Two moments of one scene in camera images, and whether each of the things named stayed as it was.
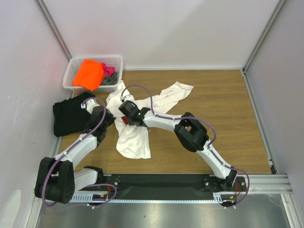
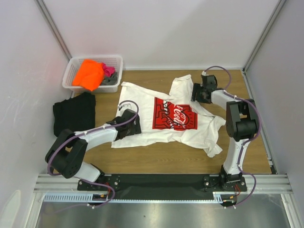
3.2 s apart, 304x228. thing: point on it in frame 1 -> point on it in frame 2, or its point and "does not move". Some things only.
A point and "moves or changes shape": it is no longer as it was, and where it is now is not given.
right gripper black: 132,121 -> 198,92
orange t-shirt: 90,74 does not move
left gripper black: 111,118 -> 136,129
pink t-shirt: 108,71 does not move
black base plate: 170,184 does not move
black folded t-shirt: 69,117 does not move
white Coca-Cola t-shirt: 133,140 moves or changes shape
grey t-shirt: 111,80 does not move
